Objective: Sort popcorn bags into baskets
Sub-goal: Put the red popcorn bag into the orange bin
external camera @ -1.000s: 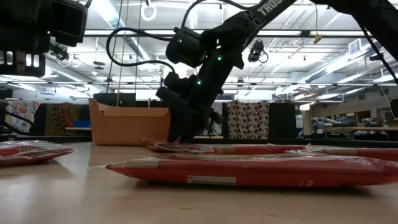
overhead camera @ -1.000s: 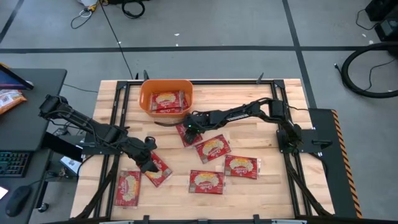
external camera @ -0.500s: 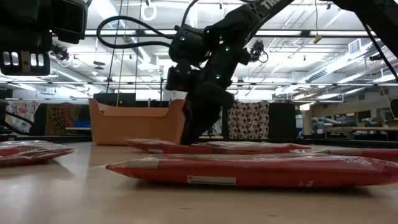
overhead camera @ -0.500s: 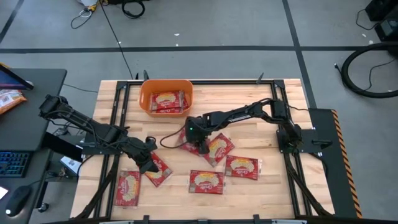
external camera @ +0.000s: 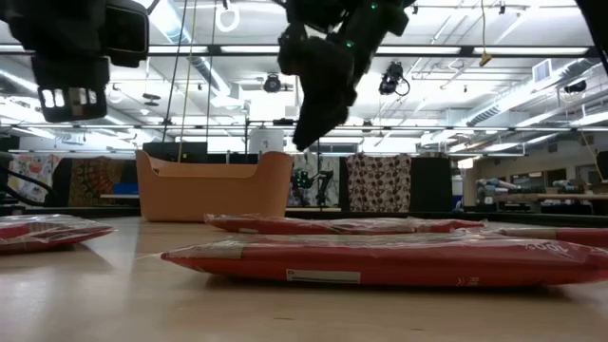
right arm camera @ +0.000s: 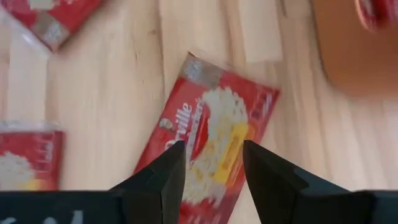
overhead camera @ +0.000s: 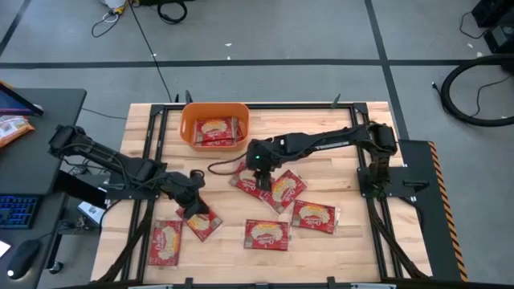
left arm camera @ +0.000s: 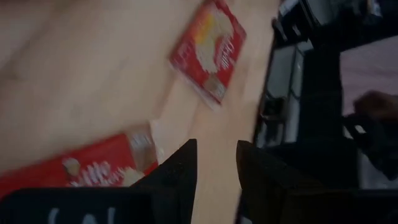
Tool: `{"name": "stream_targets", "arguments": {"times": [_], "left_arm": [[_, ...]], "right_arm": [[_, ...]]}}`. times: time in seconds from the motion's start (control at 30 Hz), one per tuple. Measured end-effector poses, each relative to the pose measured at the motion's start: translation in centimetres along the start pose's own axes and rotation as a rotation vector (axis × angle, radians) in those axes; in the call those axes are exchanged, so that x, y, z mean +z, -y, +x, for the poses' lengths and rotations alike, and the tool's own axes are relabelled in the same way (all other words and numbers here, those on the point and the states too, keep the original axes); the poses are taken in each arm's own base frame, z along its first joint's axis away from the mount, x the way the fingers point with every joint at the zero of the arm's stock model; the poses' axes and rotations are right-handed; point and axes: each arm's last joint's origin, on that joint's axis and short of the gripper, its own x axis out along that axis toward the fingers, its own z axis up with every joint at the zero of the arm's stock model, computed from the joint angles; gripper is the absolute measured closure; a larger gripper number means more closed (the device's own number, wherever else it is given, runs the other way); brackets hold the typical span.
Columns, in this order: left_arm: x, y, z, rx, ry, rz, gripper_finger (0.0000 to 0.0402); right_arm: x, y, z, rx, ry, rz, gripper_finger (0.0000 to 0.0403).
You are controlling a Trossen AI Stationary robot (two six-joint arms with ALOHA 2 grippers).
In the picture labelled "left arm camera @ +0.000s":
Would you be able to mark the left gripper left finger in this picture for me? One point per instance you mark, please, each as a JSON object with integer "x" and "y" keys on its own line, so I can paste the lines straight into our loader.
{"x": 177, "y": 183}

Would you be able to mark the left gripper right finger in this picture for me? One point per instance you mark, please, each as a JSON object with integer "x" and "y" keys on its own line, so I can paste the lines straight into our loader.
{"x": 264, "y": 180}

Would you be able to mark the red popcorn bag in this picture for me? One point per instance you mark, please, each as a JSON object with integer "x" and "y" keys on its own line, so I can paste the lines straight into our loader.
{"x": 102, "y": 152}
{"x": 192, "y": 62}

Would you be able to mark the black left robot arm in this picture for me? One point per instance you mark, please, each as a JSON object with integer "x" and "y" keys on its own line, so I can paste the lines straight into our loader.
{"x": 320, "y": 93}

